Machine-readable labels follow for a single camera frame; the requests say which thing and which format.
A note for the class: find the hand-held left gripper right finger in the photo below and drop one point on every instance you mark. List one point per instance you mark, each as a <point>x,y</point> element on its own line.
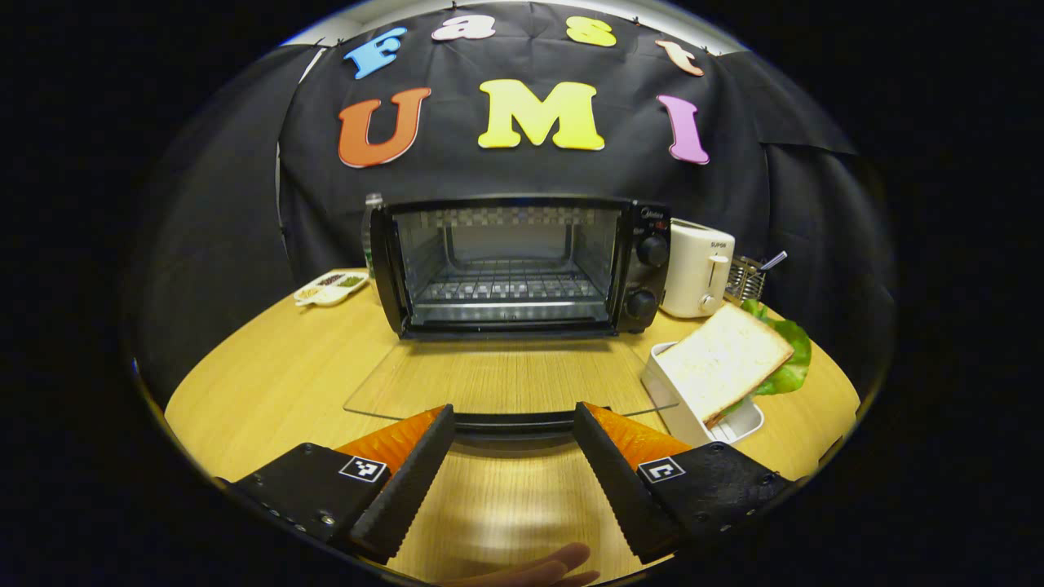
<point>620,489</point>

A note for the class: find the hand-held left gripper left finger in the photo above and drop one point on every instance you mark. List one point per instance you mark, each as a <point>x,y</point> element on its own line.
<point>408,489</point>

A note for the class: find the black electric oven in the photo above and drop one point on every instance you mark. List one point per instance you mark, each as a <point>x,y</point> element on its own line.
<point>644,244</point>

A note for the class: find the metal spoon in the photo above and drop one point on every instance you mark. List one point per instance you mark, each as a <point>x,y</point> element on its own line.
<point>773,261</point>

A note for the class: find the black backdrop cloth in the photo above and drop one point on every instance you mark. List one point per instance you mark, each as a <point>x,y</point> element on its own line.
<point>522,175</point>

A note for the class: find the white divided dish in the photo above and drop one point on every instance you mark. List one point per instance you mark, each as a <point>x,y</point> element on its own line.
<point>330,289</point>

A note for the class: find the clear water bottle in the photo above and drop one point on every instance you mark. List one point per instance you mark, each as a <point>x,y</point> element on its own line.
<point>369,220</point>

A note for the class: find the white toaster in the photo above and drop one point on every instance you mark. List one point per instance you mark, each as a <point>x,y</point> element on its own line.
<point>693,269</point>

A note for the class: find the white plastic tray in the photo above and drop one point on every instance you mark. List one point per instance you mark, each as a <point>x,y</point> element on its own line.
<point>677,412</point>

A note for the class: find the lettuce sandwich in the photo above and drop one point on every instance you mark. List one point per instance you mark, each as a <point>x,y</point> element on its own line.
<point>726,359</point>

